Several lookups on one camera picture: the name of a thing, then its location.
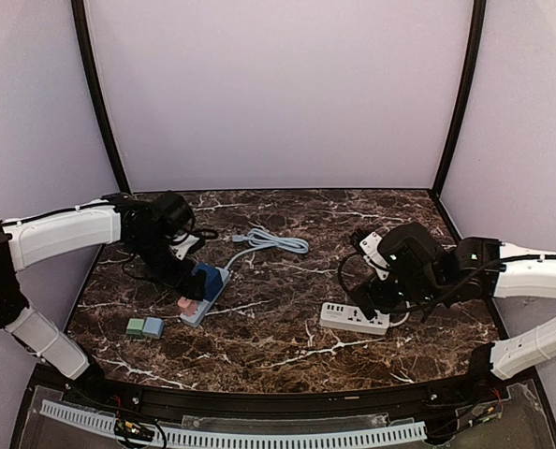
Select pink plug adapter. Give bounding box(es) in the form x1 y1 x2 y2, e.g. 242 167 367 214
177 297 199 316

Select blue cube socket adapter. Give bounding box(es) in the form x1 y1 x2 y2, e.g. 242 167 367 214
192 263 230 301

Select light blue plug adapter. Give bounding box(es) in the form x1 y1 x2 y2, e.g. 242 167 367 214
142 317 165 340

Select green plug adapter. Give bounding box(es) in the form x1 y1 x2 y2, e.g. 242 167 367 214
125 318 145 340

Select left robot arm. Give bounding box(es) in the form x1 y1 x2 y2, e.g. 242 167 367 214
0 192 207 381

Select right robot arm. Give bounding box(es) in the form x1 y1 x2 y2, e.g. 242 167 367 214
346 223 556 380

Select white power strip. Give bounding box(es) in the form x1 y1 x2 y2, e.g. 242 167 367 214
319 302 390 336

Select light blue power strip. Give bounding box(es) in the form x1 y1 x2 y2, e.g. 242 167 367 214
180 276 230 327

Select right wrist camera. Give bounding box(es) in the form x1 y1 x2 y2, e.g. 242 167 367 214
349 228 389 281

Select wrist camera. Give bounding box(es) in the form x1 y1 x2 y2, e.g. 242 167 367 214
152 191 196 237
349 228 389 281

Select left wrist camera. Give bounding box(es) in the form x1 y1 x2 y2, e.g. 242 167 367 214
152 191 196 237

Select light blue power cable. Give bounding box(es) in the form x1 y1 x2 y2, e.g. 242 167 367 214
223 227 310 272

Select black front rail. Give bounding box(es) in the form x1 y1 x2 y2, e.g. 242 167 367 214
46 375 498 422

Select grey slotted cable duct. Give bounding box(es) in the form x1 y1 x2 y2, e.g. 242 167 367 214
39 399 427 448

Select left black frame post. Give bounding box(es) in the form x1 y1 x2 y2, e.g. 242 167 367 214
70 0 131 194

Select black frame post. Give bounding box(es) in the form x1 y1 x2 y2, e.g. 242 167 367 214
431 0 488 202
70 0 131 194

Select right black frame post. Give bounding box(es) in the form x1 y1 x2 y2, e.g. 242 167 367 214
431 0 488 202

